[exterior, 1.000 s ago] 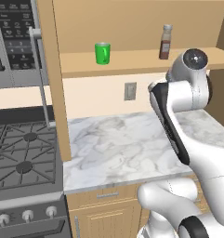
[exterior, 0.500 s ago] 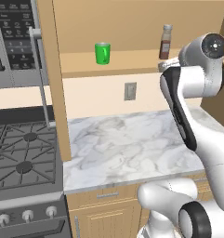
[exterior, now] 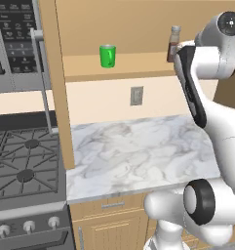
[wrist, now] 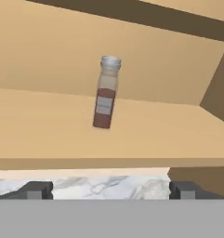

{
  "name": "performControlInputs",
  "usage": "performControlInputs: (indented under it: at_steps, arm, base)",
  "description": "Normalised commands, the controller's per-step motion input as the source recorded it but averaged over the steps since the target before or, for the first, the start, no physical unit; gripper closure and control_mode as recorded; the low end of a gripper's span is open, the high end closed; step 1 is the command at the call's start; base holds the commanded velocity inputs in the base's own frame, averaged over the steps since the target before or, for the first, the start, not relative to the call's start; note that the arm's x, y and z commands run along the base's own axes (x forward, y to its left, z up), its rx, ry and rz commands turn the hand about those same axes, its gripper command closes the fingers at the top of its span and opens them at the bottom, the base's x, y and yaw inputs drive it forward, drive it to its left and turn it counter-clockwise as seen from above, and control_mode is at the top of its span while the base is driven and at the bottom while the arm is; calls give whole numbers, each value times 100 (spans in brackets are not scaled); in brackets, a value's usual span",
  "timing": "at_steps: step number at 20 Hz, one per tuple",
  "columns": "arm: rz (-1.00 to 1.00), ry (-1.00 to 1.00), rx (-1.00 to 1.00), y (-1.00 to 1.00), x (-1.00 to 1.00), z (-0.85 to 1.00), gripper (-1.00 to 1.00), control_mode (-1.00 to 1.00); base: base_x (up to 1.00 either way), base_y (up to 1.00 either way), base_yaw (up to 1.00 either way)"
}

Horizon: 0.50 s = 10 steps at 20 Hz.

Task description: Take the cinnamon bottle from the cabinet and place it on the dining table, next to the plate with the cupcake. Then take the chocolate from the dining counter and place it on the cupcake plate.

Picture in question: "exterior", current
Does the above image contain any wooden cupboard door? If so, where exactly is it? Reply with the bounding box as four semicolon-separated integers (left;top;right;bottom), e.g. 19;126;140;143
71;217;150;250

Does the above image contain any grey gas hob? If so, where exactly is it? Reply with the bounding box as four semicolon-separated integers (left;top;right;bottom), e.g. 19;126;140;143
0;111;74;250

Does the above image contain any grey microwave oven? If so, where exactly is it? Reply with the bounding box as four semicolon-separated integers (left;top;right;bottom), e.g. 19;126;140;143
0;0;53;95

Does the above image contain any white hob knob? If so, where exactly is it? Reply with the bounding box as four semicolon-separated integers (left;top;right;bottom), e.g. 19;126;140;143
22;220;36;234
47;216;61;229
0;224;12;238

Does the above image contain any grey cupboard door handle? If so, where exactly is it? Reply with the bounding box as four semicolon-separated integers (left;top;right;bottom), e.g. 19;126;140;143
77;226;85;250

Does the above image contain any grey cabinet door handle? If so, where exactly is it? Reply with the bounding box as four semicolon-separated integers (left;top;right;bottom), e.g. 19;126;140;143
29;27;60;135

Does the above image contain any brown cinnamon bottle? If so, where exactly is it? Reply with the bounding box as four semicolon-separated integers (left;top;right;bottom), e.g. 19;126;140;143
166;25;182;63

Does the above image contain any grey drawer handle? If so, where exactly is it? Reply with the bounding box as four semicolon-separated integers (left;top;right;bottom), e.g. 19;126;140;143
100;201;126;210

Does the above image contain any wooden cabinet door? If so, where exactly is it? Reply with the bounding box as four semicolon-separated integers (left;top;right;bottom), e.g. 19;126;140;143
212;73;235;111
37;0;76;171

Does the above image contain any grey wall outlet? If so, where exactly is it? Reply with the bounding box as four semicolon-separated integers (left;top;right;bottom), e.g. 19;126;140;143
130;85;144;106

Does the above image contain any wooden drawer front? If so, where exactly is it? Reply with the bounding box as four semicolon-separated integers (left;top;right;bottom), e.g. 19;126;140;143
69;192;150;223

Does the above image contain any open wooden wall cabinet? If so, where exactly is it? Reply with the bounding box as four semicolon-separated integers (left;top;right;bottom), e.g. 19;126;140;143
55;0;235;83

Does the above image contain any green mug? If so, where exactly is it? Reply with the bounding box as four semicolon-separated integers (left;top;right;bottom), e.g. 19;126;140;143
98;44;117;69

